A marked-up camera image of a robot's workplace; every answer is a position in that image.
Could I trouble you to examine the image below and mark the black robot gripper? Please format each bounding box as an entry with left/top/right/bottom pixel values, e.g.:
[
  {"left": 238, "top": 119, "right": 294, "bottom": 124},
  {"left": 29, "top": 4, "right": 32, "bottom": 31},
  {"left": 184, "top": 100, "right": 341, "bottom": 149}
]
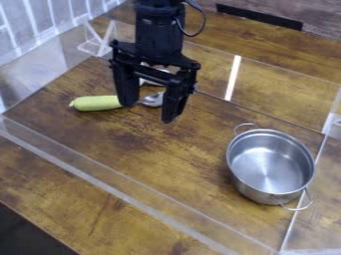
[{"left": 109, "top": 0, "right": 200, "bottom": 124}]

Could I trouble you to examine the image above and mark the red white plush mushroom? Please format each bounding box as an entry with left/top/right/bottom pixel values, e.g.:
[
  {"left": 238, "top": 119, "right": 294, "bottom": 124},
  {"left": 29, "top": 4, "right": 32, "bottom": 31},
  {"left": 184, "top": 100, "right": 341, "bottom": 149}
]
[{"left": 139, "top": 68, "right": 171, "bottom": 87}]

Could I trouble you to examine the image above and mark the clear acrylic triangle stand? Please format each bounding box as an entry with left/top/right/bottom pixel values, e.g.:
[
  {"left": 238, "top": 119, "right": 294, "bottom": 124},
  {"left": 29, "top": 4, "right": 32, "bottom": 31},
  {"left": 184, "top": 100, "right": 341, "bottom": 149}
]
[{"left": 77, "top": 21, "right": 116, "bottom": 57}]

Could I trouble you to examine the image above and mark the stainless steel pot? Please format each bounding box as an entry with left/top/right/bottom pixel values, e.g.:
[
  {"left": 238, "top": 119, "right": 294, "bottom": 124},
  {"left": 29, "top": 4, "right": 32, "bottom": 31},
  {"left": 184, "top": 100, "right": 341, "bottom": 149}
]
[{"left": 224, "top": 123, "right": 315, "bottom": 211}]

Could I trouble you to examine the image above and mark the black bar on table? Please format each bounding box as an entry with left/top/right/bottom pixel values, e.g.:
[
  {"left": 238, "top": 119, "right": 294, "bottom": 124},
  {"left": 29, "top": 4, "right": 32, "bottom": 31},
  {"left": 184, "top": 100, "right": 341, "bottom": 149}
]
[{"left": 215, "top": 4, "right": 303, "bottom": 31}]

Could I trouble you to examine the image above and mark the green handled metal spoon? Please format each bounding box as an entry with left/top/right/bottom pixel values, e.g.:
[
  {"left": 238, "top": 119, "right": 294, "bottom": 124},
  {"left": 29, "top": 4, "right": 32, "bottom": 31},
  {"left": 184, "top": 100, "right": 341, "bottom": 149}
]
[{"left": 69, "top": 93, "right": 164, "bottom": 112}]

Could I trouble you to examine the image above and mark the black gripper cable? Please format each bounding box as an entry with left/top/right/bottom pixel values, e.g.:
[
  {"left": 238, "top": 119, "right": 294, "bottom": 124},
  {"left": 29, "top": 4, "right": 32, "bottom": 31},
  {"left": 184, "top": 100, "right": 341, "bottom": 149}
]
[{"left": 172, "top": 0, "right": 207, "bottom": 38}]

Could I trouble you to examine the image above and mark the clear acrylic enclosure wall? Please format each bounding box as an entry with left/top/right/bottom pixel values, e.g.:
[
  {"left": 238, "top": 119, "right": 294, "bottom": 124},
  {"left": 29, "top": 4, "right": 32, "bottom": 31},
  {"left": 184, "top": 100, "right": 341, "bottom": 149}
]
[{"left": 0, "top": 27, "right": 341, "bottom": 255}]

